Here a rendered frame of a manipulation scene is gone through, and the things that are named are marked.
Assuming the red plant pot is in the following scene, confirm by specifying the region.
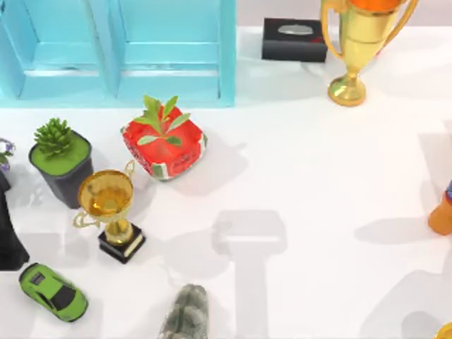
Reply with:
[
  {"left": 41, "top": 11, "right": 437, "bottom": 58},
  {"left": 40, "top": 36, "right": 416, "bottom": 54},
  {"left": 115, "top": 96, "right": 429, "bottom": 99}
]
[{"left": 120, "top": 95, "right": 208, "bottom": 182}]

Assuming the small gold trophy black base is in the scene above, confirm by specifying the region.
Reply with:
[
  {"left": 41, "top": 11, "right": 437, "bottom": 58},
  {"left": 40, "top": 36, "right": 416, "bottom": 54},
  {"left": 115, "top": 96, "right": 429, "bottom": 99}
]
[{"left": 73, "top": 159, "right": 147, "bottom": 265}]

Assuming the light blue rack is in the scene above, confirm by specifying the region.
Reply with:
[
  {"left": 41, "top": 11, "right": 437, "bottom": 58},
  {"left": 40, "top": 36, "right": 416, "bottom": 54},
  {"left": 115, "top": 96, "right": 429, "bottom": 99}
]
[{"left": 0, "top": 0, "right": 237, "bottom": 109}]

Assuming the black box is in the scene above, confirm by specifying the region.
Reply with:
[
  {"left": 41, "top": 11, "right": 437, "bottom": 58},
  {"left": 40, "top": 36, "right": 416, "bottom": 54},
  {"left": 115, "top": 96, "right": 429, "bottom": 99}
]
[{"left": 261, "top": 18, "right": 328, "bottom": 64}]

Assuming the dark grey plant pot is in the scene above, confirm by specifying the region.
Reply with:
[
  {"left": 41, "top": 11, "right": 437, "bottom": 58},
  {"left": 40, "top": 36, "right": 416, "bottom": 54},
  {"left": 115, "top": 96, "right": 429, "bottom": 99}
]
[{"left": 28, "top": 117, "right": 95, "bottom": 210}]

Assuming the large gold trophy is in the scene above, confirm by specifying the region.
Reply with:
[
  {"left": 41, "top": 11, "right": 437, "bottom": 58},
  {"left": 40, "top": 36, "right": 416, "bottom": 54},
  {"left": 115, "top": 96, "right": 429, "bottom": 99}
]
[{"left": 320, "top": 0, "right": 420, "bottom": 107}]

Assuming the green toy car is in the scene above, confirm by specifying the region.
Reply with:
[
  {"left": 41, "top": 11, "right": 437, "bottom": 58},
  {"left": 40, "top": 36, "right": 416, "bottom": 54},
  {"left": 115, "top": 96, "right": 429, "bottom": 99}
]
[{"left": 18, "top": 262, "right": 89, "bottom": 323}]

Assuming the purple flower plant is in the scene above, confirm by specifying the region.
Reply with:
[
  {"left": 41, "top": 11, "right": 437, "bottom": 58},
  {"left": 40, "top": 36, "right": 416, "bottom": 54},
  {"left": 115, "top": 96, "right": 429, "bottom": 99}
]
[{"left": 0, "top": 138, "right": 16, "bottom": 173}]

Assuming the orange bottle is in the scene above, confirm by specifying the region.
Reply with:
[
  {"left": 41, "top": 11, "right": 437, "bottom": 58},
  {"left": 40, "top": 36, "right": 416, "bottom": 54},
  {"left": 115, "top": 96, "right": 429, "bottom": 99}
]
[{"left": 428, "top": 180, "right": 452, "bottom": 236}]

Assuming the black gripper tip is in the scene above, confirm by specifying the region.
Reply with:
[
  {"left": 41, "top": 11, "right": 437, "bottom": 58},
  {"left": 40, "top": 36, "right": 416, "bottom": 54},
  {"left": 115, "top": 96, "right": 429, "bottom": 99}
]
[{"left": 0, "top": 170, "right": 30, "bottom": 272}]

